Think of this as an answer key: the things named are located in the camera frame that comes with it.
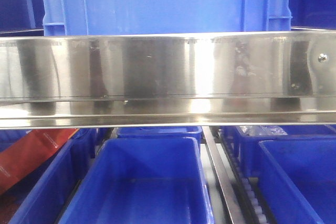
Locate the stainless steel shelf beam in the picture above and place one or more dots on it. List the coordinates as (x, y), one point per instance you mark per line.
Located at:
(168, 79)

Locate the large blue crate upper shelf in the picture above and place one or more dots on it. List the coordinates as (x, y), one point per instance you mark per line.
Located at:
(128, 17)

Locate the screw on shelf beam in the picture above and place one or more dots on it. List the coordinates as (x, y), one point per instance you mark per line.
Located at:
(322, 57)

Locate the blue bin centre rear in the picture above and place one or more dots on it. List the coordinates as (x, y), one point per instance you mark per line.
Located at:
(161, 131)

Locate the blue bin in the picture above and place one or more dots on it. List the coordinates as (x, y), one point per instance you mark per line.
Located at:
(161, 131)
(143, 180)
(41, 196)
(297, 179)
(246, 148)

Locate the clear plastic bag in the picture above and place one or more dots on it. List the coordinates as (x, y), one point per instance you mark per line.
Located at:
(262, 130)

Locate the blue bin centre front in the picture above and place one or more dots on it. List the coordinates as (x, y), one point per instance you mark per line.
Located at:
(143, 180)

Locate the blue bin right rear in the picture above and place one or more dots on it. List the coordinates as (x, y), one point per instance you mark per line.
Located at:
(246, 148)

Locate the white roller track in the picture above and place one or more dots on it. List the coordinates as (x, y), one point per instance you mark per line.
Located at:
(247, 194)

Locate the blue bin right front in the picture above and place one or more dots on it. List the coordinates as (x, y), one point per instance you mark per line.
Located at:
(297, 179)

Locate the red packaging pouch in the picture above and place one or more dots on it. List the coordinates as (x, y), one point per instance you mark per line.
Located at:
(29, 152)

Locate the blue bin left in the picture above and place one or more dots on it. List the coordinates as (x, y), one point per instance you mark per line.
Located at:
(41, 196)

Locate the metal shelf divider rail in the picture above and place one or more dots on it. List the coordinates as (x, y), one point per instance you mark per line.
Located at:
(232, 210)

